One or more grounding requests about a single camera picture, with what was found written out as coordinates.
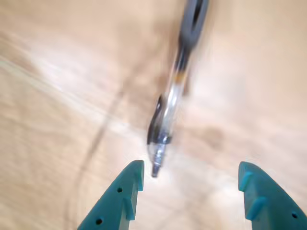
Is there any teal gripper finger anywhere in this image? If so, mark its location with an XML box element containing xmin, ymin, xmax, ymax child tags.
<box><xmin>237</xmin><ymin>161</ymin><xmax>307</xmax><ymax>230</ymax></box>
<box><xmin>76</xmin><ymin>160</ymin><xmax>145</xmax><ymax>230</ymax></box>

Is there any black pen with orange band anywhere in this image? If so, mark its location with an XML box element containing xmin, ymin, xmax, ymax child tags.
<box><xmin>146</xmin><ymin>0</ymin><xmax>210</xmax><ymax>179</ymax></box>

